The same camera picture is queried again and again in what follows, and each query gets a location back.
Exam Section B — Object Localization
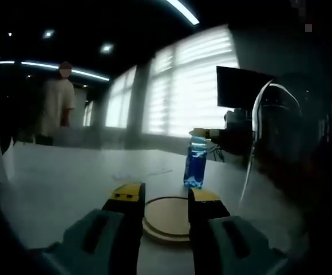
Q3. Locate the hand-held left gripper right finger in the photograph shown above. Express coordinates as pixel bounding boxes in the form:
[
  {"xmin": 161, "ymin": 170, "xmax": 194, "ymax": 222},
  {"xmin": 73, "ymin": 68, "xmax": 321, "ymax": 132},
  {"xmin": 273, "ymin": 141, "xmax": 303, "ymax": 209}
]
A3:
[{"xmin": 187, "ymin": 187, "xmax": 288, "ymax": 275}]

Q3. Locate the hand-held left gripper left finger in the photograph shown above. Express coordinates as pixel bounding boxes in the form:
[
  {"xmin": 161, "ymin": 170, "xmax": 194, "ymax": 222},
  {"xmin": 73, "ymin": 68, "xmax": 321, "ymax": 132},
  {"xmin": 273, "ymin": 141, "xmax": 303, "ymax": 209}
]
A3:
[{"xmin": 48, "ymin": 182, "xmax": 147, "ymax": 275}]

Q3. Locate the blue drink bottle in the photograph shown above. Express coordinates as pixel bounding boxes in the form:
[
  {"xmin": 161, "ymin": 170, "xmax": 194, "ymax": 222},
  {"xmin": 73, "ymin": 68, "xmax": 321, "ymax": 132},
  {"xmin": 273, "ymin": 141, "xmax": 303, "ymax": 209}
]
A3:
[{"xmin": 183, "ymin": 134, "xmax": 208, "ymax": 190}]

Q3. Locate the round wooden cover base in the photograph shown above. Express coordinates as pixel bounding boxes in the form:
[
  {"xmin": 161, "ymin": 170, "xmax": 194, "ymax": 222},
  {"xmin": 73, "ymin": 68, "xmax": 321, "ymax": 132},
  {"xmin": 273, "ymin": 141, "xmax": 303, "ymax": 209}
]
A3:
[{"xmin": 142, "ymin": 196, "xmax": 196, "ymax": 246}]

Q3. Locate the black monitor screen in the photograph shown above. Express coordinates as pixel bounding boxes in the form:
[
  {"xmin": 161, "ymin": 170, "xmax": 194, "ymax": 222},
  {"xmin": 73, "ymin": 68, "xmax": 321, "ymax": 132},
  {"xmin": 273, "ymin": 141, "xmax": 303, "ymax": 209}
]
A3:
[{"xmin": 216, "ymin": 65, "xmax": 276, "ymax": 109}]

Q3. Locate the bright window with blinds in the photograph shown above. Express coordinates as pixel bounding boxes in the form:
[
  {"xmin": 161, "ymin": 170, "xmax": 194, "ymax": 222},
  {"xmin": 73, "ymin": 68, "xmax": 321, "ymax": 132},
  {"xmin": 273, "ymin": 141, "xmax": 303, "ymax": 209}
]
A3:
[{"xmin": 105, "ymin": 25, "xmax": 240, "ymax": 139}]

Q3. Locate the curved ceiling light strip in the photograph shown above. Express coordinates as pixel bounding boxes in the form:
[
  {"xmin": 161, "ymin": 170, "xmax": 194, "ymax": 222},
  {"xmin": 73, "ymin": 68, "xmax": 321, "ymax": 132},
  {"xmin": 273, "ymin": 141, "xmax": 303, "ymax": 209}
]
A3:
[
  {"xmin": 165, "ymin": 0, "xmax": 200, "ymax": 26},
  {"xmin": 0, "ymin": 59, "xmax": 110, "ymax": 82}
]

